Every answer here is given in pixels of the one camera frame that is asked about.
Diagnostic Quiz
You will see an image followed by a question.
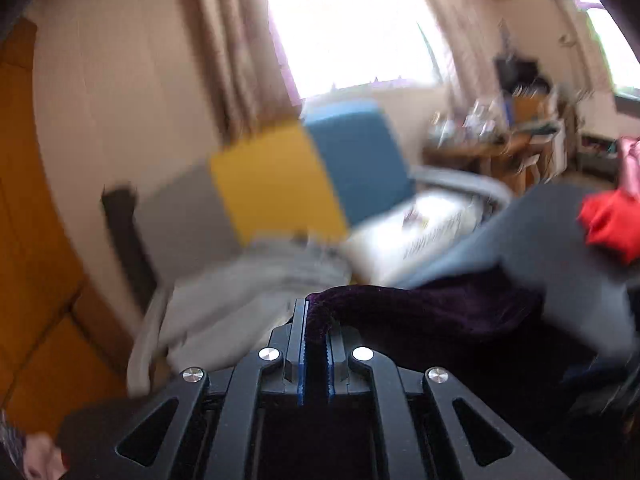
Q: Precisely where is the dark purple velvet garment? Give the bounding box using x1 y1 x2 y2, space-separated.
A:
305 263 594 389

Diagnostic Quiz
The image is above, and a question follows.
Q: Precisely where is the grey hoodie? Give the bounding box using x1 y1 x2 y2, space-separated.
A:
127 237 352 396

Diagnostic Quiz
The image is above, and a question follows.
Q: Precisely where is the orange wooden wardrobe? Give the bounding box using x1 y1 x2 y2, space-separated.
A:
1 18 132 436

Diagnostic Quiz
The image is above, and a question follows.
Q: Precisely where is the white printed pillow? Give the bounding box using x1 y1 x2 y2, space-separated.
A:
337 188 503 286

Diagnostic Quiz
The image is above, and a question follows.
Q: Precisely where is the grey yellow blue headboard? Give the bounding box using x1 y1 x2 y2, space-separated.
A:
134 100 416 274

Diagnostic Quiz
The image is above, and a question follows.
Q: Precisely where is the red fleece garment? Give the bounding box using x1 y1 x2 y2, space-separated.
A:
577 190 640 266

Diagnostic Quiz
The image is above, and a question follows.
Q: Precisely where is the cluttered wooden desk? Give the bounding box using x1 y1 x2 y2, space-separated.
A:
422 87 567 195

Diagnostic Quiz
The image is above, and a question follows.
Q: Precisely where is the beige curtain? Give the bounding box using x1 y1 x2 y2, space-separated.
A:
198 0 299 144

